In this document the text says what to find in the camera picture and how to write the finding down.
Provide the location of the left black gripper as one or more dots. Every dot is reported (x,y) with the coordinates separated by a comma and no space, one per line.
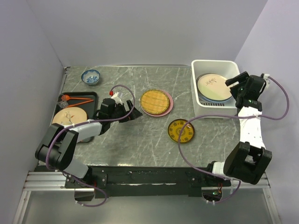
(135,114)

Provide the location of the aluminium rail frame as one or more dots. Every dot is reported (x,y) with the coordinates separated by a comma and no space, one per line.
(39,181)

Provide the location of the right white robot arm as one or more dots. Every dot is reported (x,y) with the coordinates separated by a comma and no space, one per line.
(249,159)

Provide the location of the black tray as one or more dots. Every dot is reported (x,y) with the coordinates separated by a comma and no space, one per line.
(89,108)

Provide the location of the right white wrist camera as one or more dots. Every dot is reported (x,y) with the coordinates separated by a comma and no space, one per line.
(266,77)

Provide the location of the white plastic bin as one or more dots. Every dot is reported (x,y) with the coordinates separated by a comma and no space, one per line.
(227,69)

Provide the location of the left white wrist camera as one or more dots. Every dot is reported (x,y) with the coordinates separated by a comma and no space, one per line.
(117,97)

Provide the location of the pink plate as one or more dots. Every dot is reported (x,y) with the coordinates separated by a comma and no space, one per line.
(169,107)

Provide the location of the woven bamboo plate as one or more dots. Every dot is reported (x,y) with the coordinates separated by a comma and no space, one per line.
(154,100)

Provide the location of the orange spoon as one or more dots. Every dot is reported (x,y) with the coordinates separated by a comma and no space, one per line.
(67,97)

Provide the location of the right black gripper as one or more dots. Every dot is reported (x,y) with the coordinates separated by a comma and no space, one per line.
(244,75)

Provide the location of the clear plastic cup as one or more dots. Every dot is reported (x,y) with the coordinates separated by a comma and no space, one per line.
(62,104)

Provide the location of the grey reindeer plate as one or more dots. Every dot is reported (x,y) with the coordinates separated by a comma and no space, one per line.
(199,93)

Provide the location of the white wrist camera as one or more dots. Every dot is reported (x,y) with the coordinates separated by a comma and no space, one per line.
(266,77)
(117,97)

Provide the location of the cream plate with bird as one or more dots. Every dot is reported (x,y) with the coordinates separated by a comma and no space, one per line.
(69,116)

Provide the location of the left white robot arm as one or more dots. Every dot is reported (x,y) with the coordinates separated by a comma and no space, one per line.
(58,145)

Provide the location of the blue white porcelain bowl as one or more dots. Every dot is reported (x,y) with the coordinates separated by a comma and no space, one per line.
(90,77)

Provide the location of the orange chopstick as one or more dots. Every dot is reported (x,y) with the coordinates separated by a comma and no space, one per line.
(81,103)

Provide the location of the black base beam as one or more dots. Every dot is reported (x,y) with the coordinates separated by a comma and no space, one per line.
(152,181)

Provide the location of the blue plate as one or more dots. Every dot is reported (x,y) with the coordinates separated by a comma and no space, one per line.
(216,101)

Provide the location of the cream plate with twig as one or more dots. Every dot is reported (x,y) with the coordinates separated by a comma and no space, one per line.
(213,86)

